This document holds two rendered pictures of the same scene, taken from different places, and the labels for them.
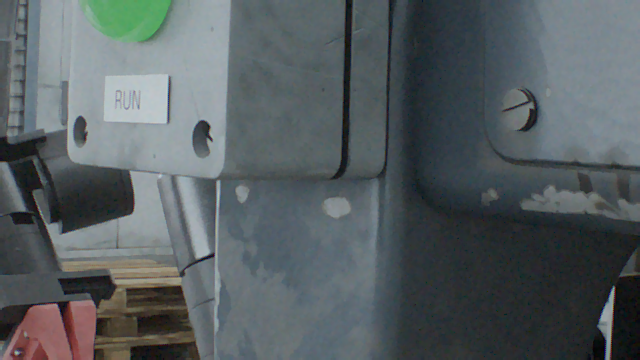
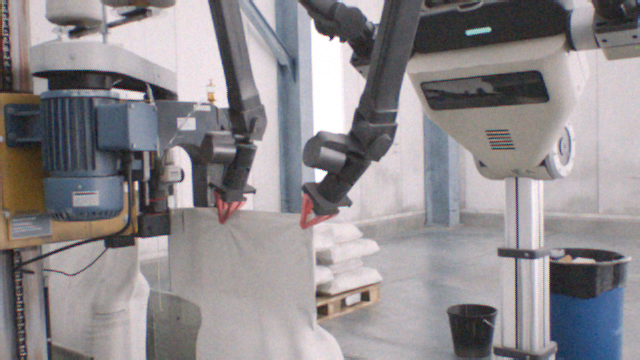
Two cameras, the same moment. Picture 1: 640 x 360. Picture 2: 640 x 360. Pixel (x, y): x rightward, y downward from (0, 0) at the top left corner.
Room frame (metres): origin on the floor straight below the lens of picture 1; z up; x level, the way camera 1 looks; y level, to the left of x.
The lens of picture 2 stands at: (2.08, -0.06, 1.20)
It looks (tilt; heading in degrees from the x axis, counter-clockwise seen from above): 3 degrees down; 169
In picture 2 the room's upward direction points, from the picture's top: 2 degrees counter-clockwise
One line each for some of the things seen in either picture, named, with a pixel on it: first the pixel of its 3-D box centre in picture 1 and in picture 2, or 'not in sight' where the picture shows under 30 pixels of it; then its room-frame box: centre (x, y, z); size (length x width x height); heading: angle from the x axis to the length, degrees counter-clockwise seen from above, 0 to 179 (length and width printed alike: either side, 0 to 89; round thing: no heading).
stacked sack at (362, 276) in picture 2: not in sight; (338, 280); (-2.78, 1.00, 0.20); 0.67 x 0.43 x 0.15; 128
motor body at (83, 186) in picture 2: not in sight; (83, 156); (0.76, -0.28, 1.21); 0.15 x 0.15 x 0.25
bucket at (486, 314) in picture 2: not in sight; (472, 331); (-1.39, 1.49, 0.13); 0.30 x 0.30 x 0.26
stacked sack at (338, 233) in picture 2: not in sight; (316, 232); (-2.96, 0.87, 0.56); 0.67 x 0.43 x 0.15; 38
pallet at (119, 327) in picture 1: (83, 313); not in sight; (6.31, 1.15, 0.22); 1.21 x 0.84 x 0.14; 128
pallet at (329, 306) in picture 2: not in sight; (292, 300); (-2.74, 0.63, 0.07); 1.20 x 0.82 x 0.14; 130
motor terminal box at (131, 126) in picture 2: not in sight; (128, 133); (0.81, -0.19, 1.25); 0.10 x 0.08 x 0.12; 153
